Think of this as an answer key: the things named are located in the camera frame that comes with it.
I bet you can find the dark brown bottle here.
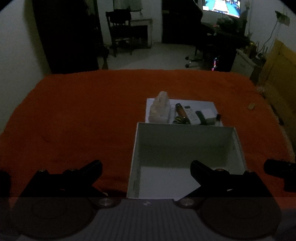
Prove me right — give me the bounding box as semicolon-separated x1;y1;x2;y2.
172;103;188;125

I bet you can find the white low cabinet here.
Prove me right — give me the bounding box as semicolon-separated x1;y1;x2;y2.
230;49;262;81

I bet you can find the yellow cardboard sheet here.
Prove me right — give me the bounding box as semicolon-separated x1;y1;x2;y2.
261;39;296;127

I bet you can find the soft tissue pack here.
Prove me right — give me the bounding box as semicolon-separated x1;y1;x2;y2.
148;91;171;122

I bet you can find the dark wooden cabinet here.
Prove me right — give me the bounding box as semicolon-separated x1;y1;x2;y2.
31;0;109;75

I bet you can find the lit computer monitor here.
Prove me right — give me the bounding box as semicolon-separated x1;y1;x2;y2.
202;0;242;18

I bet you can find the white remote control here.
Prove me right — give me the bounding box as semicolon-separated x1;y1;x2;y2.
183;106;201;125

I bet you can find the dark computer desk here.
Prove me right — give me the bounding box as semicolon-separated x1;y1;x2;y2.
201;21;251;72

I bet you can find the white box lid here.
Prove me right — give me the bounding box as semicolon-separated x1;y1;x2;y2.
146;98;223;127

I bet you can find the white storage box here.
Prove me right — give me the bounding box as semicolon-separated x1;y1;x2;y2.
127;122;249;201

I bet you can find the wall socket with cable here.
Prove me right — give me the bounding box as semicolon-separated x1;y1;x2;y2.
261;10;291;55

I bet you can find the dark wooden chair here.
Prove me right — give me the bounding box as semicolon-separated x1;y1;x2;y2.
105;8;134;57

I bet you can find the orange cloth covered desktop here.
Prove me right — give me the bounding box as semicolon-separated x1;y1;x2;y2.
0;69;296;204

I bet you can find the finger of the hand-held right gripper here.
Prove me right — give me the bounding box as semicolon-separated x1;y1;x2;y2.
264;159;296;193

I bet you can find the black office chair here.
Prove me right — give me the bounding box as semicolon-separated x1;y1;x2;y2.
185;0;216;69

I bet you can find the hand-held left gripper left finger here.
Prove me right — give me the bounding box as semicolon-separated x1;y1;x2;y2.
21;159;116;208

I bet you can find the white power adapter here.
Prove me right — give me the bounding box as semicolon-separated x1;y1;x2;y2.
200;108;218;122

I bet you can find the dark side table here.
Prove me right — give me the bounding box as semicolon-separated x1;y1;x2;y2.
129;19;153;49

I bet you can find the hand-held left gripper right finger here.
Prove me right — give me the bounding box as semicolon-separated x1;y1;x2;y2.
177;160;273;208

